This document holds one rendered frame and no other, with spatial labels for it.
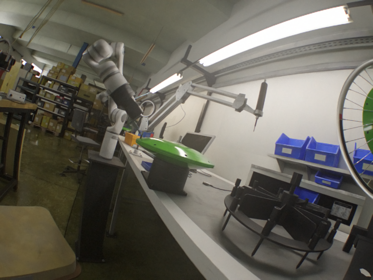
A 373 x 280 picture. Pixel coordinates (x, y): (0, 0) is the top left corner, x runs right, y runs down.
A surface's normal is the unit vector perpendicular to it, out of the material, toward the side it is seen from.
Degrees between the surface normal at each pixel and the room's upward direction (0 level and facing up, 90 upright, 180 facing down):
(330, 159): 99
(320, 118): 90
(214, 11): 180
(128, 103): 97
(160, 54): 90
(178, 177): 90
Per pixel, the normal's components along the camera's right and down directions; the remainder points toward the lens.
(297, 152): -0.87, -0.14
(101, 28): 0.46, 0.12
